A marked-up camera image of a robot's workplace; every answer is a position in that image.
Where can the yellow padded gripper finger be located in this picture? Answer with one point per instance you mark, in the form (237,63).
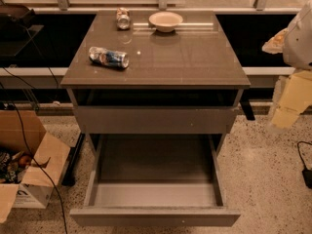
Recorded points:
(292,96)

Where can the crushed red bull can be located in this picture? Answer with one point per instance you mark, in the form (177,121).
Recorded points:
(108,58)

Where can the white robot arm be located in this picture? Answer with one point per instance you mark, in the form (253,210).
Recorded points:
(295,41)

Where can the grey drawer cabinet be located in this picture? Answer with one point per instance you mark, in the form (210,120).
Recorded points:
(191,67)

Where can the open grey middle drawer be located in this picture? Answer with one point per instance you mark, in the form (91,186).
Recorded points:
(155,180)

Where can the crushed silver can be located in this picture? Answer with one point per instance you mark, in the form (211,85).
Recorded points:
(123,19)

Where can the closed grey top drawer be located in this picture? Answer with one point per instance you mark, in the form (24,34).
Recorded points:
(139,120)

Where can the black power adapter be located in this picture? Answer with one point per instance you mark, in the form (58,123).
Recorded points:
(307,175)

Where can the white bowl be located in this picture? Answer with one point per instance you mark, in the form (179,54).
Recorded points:
(165,21)

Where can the cardboard box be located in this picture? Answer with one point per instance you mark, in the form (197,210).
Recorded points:
(23,131)

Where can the items inside cardboard box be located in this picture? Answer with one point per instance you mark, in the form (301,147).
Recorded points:
(13,165)

